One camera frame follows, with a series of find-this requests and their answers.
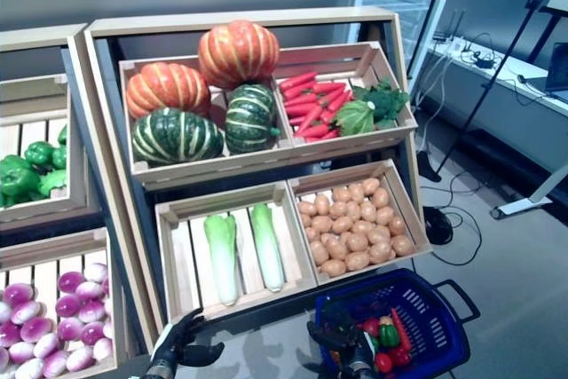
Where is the white desk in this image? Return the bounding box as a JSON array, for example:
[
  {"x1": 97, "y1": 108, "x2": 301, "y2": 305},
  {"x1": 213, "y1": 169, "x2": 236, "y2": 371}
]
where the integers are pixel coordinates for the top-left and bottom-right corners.
[{"x1": 425, "y1": 41, "x2": 568, "y2": 220}]

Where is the round black floor base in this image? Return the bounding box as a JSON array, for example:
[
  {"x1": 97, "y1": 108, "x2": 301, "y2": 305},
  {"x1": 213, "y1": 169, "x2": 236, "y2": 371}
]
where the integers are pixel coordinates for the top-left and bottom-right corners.
[{"x1": 423, "y1": 206, "x2": 454, "y2": 246}]

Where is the blue plastic shopping basket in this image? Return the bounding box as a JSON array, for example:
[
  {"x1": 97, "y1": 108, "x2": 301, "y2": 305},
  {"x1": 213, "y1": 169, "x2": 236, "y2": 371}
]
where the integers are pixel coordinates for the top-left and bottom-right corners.
[{"x1": 313, "y1": 268, "x2": 481, "y2": 379}]

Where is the small green bell pepper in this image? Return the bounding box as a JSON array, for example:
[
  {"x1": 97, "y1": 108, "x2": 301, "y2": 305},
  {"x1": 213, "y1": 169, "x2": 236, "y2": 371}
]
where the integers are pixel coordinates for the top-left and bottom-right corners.
[{"x1": 379, "y1": 323, "x2": 400, "y2": 348}]

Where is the small green striped pumpkin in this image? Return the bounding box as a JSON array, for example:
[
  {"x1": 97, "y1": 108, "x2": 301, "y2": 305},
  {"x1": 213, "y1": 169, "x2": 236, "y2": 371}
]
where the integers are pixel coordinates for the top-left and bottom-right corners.
[{"x1": 225, "y1": 83, "x2": 281, "y2": 154}]

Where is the wooden display shelf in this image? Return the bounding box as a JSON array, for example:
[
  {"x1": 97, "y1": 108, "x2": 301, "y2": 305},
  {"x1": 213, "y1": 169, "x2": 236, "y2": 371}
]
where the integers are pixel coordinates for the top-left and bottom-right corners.
[
  {"x1": 83, "y1": 6, "x2": 425, "y2": 353},
  {"x1": 0, "y1": 23, "x2": 150, "y2": 379}
]

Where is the wooden slat crate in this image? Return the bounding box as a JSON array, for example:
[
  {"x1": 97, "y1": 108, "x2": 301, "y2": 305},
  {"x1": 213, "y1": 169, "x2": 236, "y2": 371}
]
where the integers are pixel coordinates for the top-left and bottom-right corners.
[
  {"x1": 271, "y1": 41, "x2": 419, "y2": 161},
  {"x1": 287, "y1": 159, "x2": 434, "y2": 287},
  {"x1": 0, "y1": 226, "x2": 123, "y2": 379},
  {"x1": 0, "y1": 73, "x2": 88, "y2": 224},
  {"x1": 118, "y1": 55, "x2": 294, "y2": 192},
  {"x1": 154, "y1": 181, "x2": 319, "y2": 322}
]

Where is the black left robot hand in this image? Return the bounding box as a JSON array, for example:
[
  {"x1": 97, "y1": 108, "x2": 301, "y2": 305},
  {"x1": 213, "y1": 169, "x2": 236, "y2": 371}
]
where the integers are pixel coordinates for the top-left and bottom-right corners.
[{"x1": 150, "y1": 306, "x2": 226, "y2": 372}]

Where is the small black desk device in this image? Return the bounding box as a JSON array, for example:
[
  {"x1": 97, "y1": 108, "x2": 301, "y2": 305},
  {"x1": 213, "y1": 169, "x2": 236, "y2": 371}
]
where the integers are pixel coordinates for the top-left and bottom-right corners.
[{"x1": 469, "y1": 52, "x2": 496, "y2": 70}]

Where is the orange striped pumpkin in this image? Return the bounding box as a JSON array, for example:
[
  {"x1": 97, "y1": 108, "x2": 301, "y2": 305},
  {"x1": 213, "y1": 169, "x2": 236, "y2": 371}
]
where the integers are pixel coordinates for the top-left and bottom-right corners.
[
  {"x1": 198, "y1": 20, "x2": 280, "y2": 91},
  {"x1": 126, "y1": 62, "x2": 212, "y2": 121}
]

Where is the dark laptop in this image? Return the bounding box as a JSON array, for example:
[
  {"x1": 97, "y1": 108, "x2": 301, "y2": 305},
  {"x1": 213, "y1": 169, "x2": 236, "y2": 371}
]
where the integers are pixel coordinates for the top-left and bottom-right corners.
[{"x1": 541, "y1": 41, "x2": 568, "y2": 92}]

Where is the black router with antennas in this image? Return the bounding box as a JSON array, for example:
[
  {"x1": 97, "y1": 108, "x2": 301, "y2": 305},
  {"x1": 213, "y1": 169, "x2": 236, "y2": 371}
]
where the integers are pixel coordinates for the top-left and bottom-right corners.
[{"x1": 432, "y1": 8, "x2": 466, "y2": 45}]

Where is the purple white onion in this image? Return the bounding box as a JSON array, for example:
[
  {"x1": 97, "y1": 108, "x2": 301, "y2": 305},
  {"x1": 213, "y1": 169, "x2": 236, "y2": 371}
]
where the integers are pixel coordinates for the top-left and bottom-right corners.
[
  {"x1": 33, "y1": 332, "x2": 60, "y2": 359},
  {"x1": 92, "y1": 337, "x2": 114, "y2": 361},
  {"x1": 65, "y1": 346, "x2": 95, "y2": 373},
  {"x1": 43, "y1": 351, "x2": 70, "y2": 379},
  {"x1": 15, "y1": 357, "x2": 45, "y2": 379},
  {"x1": 55, "y1": 293, "x2": 82, "y2": 319},
  {"x1": 56, "y1": 271, "x2": 86, "y2": 294},
  {"x1": 75, "y1": 280, "x2": 106, "y2": 302},
  {"x1": 57, "y1": 317, "x2": 85, "y2": 343},
  {"x1": 0, "y1": 320, "x2": 22, "y2": 348},
  {"x1": 3, "y1": 283, "x2": 35, "y2": 308},
  {"x1": 20, "y1": 316, "x2": 53, "y2": 343},
  {"x1": 80, "y1": 321, "x2": 107, "y2": 347},
  {"x1": 11, "y1": 300, "x2": 43, "y2": 326},
  {"x1": 83, "y1": 262, "x2": 109, "y2": 283},
  {"x1": 8, "y1": 341, "x2": 36, "y2": 365},
  {"x1": 78, "y1": 298, "x2": 107, "y2": 324}
]

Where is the green leafy cabbage head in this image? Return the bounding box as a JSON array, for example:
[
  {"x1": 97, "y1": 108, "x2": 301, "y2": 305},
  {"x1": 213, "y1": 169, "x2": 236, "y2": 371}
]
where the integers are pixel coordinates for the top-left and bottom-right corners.
[{"x1": 335, "y1": 99, "x2": 377, "y2": 137}]

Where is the dark green broccoli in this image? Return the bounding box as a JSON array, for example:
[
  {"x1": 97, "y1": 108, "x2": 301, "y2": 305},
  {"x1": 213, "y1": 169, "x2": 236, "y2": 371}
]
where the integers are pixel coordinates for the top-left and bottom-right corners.
[{"x1": 352, "y1": 79, "x2": 410, "y2": 130}]

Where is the red tomato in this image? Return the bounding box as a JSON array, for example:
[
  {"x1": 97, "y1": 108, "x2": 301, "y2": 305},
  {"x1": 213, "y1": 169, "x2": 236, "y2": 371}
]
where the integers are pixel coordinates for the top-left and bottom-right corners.
[{"x1": 375, "y1": 351, "x2": 394, "y2": 375}]

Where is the green white napa cabbage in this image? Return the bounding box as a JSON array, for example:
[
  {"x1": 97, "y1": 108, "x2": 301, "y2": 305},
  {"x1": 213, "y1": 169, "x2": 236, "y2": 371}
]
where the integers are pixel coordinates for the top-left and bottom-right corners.
[
  {"x1": 203, "y1": 214, "x2": 241, "y2": 307},
  {"x1": 248, "y1": 203, "x2": 285, "y2": 293}
]

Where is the black floor cable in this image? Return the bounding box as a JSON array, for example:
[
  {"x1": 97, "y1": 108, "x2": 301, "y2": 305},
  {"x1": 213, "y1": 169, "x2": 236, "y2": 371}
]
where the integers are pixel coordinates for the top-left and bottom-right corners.
[{"x1": 419, "y1": 170, "x2": 484, "y2": 267}]

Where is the large green striped pumpkin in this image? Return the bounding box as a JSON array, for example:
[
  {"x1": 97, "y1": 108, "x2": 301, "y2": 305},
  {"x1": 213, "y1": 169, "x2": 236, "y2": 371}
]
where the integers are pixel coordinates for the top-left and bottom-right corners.
[{"x1": 131, "y1": 107, "x2": 225, "y2": 166}]

